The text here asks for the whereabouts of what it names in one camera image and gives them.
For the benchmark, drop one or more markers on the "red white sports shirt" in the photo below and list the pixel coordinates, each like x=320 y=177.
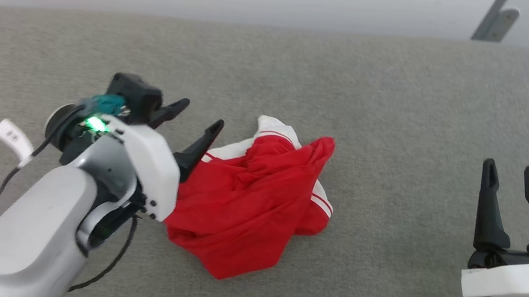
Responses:
x=250 y=200

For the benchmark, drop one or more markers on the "grey fabric sofa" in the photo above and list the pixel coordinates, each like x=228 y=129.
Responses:
x=362 y=89

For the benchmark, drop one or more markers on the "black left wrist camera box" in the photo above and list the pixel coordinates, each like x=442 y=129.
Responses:
x=135 y=93

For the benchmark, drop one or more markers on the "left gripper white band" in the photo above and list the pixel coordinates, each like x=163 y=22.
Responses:
x=153 y=161

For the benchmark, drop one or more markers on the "grey metal bracket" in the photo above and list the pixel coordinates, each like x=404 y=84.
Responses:
x=494 y=20

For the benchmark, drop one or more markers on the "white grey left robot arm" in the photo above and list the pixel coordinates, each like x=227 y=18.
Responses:
x=28 y=237

